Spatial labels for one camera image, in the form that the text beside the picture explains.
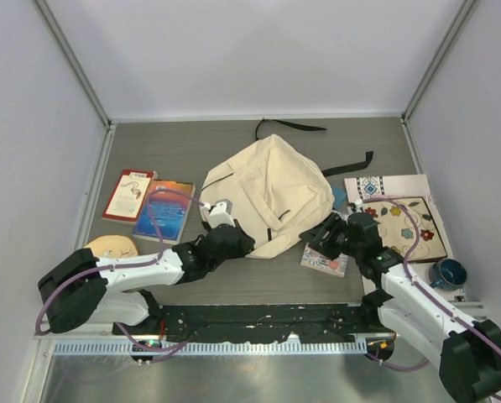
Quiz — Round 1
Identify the cream canvas backpack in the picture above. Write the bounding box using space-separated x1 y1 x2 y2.
199 118 375 260

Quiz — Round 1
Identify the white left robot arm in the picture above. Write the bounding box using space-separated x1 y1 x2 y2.
35 223 255 335

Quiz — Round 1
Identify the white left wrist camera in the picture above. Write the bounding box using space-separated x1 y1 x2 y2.
202 199 235 228

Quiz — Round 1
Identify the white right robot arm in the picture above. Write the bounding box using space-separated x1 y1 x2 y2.
300 212 501 402

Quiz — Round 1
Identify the small blue notebook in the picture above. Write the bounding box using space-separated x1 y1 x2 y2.
331 186 347 210

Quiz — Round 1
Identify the white slotted cable duct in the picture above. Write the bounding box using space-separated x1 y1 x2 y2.
53 338 368 356

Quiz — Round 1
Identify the red white paperback book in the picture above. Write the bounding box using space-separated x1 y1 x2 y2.
102 169 158 224

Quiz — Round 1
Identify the aluminium frame rail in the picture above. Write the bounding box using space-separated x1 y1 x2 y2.
453 301 488 320

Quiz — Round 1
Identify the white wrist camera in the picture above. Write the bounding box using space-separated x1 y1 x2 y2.
348 200 364 213
202 199 235 228

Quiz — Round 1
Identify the blue orange paperback book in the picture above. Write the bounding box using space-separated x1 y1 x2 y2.
133 181 196 244

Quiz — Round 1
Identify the blue ceramic mug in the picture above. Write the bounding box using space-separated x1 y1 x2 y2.
428 259 468 291

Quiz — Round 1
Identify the round wooden painted plate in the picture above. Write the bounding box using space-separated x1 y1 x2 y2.
85 235 138 259

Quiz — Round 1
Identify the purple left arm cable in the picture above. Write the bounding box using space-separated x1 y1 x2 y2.
34 187 211 336

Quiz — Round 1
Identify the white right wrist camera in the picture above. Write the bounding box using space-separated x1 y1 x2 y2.
348 200 364 213

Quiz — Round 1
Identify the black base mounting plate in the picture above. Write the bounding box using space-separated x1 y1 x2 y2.
126 304 391 344

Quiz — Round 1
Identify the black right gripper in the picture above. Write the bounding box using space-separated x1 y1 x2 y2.
299 212 363 261

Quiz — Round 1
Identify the square floral ceramic plate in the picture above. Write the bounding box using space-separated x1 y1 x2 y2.
363 197 447 263

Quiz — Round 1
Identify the floral pink paperback book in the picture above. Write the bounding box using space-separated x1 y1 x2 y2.
300 243 349 278

